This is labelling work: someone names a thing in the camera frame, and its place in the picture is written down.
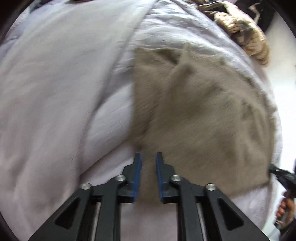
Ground person's right hand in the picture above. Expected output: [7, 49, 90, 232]
[276, 198, 292, 219]

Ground cream striped clothes pile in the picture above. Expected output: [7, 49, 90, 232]
[194, 0, 271, 67]

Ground lavender embossed quilt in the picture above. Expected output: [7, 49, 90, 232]
[79, 0, 284, 241]

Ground pale lavender fleece blanket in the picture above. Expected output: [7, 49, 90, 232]
[0, 0, 158, 241]

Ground olive brown knit sweater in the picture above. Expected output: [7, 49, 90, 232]
[131, 45, 278, 205]

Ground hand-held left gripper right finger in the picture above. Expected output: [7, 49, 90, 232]
[155, 152, 270, 241]

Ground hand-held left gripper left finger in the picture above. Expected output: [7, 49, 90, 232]
[28, 152, 142, 241]

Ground dark hanging clothes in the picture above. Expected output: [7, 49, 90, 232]
[236, 0, 277, 33]

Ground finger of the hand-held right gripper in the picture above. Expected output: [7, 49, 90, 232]
[269, 163, 296, 183]

